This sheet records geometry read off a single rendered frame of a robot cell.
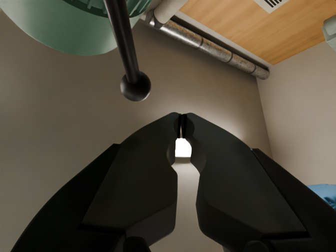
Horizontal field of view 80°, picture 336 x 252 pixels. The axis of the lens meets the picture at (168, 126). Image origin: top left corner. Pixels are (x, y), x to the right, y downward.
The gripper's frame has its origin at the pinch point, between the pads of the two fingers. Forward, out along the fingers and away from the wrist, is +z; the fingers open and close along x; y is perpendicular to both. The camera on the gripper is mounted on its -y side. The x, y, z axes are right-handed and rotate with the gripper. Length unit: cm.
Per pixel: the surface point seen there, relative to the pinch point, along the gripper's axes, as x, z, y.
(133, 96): -4.7, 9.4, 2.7
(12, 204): -85, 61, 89
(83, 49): -11.9, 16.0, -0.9
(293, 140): 172, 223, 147
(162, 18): -9, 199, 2
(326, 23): 130, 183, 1
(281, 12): 112, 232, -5
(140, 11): -4.6, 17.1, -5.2
